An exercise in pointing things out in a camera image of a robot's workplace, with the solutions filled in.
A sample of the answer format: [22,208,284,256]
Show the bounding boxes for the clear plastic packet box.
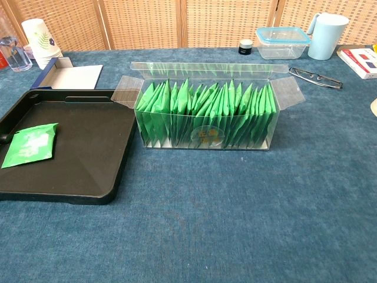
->
[113,61,306,152]

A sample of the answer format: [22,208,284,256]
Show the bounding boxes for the green tea packets row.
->
[135,78,273,148]

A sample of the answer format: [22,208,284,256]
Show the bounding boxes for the blue and white cardboard box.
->
[30,57,104,90]

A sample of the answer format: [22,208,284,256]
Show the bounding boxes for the green tea bag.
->
[1,123,59,169]

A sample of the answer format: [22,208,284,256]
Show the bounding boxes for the white box with glasses print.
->
[336,47,377,80]

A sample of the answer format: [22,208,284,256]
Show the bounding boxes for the black plastic tray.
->
[0,89,139,206]

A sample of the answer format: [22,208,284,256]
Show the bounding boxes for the small black jar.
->
[238,39,252,55]

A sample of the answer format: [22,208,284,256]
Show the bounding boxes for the wicker folding screen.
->
[0,0,377,51]

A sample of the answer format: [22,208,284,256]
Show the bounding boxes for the clear blue-rimmed food container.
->
[255,27,312,60]

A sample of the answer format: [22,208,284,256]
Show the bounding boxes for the light blue plastic pitcher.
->
[307,12,350,61]

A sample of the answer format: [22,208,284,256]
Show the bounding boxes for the stack of white paper cups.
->
[21,18,63,70]

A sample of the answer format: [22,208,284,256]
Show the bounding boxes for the clear drinking glass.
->
[0,36,32,73]

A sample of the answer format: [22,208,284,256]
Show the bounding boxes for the black frame eyeglasses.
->
[288,67,344,90]

